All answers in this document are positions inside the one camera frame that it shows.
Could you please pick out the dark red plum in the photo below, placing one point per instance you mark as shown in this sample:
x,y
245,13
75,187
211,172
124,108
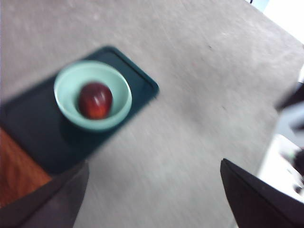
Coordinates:
x,y
95,99

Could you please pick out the teal ceramic bowl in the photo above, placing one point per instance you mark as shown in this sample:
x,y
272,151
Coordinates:
x,y
69,95

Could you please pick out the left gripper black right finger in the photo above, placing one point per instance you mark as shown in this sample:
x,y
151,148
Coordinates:
x,y
259,206

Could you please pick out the black rectangular tray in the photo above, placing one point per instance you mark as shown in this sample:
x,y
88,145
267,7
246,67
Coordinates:
x,y
35,133

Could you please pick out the brown wicker basket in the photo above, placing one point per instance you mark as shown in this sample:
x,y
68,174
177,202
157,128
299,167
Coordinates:
x,y
16,171

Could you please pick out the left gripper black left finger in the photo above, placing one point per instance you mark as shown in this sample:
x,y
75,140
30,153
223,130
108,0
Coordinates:
x,y
47,206

